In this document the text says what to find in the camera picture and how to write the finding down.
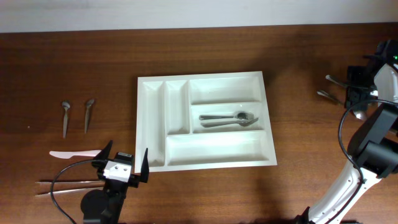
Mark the white plastic cutlery tray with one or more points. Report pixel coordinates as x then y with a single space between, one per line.
167 122

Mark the small teaspoon far left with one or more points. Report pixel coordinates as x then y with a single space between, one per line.
66 107

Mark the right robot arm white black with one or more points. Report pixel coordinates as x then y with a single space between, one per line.
371 113

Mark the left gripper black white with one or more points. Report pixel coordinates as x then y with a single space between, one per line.
99 160

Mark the large spoon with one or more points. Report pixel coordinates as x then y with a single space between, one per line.
336 81
328 96

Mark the metal fork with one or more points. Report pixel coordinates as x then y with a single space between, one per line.
239 115
241 123

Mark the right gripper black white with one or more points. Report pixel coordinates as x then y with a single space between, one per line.
352 96

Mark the small teaspoon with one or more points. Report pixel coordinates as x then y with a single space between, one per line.
88 106
66 107

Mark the pink plastic knife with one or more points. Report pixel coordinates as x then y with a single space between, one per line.
68 155

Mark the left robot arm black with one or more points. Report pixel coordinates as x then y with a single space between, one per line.
105 205

